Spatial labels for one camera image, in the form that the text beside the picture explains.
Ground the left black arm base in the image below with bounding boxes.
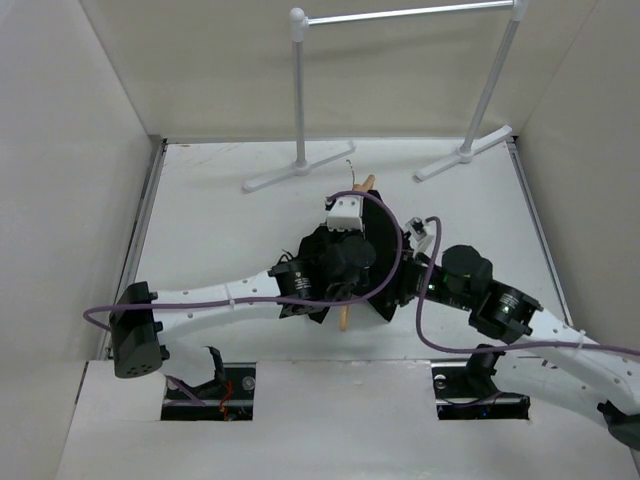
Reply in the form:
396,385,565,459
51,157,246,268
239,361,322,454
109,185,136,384
160,347,257,422

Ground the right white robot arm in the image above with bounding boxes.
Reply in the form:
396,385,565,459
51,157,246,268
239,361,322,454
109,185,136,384
400,245,639,450

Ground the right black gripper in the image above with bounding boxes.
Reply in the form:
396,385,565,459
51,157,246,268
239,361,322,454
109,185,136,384
352,247,475,311

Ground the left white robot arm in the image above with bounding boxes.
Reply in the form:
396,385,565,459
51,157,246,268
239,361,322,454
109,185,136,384
109,227,378,379

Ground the metal table rail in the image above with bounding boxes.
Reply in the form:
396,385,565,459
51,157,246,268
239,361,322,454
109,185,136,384
97,133,167,360
506,136,575,327

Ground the white clothes rack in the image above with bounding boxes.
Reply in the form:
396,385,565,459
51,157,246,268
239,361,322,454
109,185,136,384
242,1,527,193

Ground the wooden clothes hanger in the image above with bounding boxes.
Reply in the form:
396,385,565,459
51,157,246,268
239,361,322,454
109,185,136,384
339,160,376,333

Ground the left metal table rail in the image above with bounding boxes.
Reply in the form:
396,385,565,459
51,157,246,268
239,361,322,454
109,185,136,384
97,133,167,360

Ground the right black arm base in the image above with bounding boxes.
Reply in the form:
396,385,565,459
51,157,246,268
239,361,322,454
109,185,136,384
431,352,531,421

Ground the right metal table rail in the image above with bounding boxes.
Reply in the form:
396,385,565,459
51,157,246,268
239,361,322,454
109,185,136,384
506,136,575,327

